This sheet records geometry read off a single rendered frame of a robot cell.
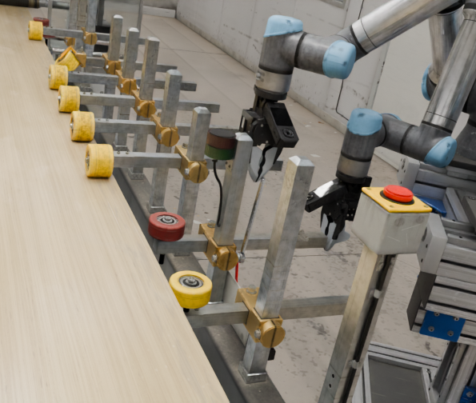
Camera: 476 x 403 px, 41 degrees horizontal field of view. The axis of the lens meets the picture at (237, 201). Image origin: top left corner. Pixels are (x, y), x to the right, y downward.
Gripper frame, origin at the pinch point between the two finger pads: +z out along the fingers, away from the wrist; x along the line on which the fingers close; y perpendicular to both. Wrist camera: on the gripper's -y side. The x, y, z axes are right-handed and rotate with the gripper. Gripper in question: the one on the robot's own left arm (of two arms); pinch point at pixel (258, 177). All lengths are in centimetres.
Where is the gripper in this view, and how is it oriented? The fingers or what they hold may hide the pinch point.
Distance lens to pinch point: 143.3
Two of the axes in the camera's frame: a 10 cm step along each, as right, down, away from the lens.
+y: -3.7, -4.3, 8.2
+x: -9.1, 0.0, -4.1
